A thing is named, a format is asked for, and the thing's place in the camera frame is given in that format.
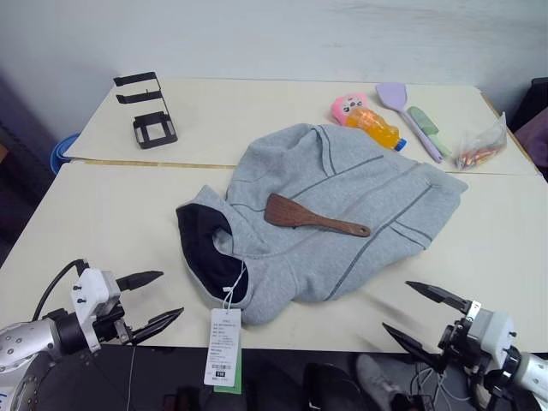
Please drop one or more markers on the purple fabric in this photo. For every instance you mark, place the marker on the purple fabric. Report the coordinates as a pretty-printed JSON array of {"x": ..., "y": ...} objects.
[{"x": 535, "y": 137}]

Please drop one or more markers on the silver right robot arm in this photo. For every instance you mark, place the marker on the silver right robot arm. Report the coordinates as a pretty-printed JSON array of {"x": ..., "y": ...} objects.
[{"x": 535, "y": 372}]

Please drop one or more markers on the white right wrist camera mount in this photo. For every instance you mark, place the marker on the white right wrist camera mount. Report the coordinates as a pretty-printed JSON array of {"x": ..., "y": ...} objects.
[{"x": 498, "y": 329}]

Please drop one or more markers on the clear bag of colourful pieces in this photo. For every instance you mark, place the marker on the clear bag of colourful pieces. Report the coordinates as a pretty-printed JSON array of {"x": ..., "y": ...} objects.
[{"x": 479, "y": 147}]

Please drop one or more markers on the grey shoe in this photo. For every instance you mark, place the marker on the grey shoe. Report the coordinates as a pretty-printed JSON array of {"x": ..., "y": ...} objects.
[{"x": 377, "y": 381}]

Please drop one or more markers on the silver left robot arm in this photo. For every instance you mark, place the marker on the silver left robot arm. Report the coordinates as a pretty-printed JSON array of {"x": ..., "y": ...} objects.
[{"x": 25, "y": 342}]

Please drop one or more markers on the white paper price tag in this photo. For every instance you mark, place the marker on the white paper price tag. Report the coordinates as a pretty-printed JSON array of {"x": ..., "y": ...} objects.
[{"x": 222, "y": 342}]

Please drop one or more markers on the purple silicone spatula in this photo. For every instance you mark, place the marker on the purple silicone spatula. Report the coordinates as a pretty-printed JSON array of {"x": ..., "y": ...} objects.
[{"x": 391, "y": 96}]

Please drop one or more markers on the grey hooded zip jacket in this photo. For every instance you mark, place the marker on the grey hooded zip jacket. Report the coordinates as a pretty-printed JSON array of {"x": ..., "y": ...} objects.
[{"x": 342, "y": 192}]

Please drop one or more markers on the green paper tag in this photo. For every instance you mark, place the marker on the green paper tag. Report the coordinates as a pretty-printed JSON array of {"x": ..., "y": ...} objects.
[{"x": 238, "y": 372}]

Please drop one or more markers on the pink plush toy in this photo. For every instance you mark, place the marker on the pink plush toy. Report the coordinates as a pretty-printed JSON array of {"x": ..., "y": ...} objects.
[{"x": 349, "y": 105}]

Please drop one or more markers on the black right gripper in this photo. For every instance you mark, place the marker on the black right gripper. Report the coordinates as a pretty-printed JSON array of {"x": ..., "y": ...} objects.
[{"x": 454, "y": 342}]

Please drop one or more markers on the brown wooden spatula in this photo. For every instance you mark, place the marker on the brown wooden spatula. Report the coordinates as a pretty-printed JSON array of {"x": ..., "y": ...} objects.
[{"x": 282, "y": 210}]

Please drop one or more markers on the blue round bucket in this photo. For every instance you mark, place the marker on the blue round bucket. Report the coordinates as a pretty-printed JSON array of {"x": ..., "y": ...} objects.
[{"x": 57, "y": 152}]

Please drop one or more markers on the orange drink bottle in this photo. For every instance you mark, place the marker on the orange drink bottle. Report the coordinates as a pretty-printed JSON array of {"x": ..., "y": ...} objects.
[{"x": 377, "y": 128}]

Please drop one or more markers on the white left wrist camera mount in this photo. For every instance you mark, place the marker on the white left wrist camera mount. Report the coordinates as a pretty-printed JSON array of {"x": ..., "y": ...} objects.
[{"x": 92, "y": 287}]

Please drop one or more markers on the green silicone scraper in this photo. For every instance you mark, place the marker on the green silicone scraper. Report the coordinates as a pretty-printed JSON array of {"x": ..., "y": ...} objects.
[{"x": 424, "y": 122}]

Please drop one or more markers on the dark rounded shape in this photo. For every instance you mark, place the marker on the dark rounded shape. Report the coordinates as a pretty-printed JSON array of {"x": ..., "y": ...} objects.
[{"x": 77, "y": 381}]

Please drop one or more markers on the black shoe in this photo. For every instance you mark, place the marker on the black shoe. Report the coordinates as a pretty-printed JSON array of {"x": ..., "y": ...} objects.
[{"x": 329, "y": 385}]

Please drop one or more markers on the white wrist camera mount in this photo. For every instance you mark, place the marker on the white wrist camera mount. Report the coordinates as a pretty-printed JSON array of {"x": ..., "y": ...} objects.
[
  {"x": 498, "y": 329},
  {"x": 92, "y": 287}
]

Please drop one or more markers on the black chair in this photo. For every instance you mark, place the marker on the black chair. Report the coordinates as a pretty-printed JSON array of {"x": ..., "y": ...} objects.
[{"x": 533, "y": 100}]

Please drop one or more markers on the black metal rack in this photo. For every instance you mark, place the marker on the black metal rack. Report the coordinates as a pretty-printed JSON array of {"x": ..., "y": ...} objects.
[{"x": 132, "y": 79}]

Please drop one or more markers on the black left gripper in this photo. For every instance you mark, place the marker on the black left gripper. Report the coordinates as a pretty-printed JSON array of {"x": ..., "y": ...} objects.
[{"x": 111, "y": 329}]

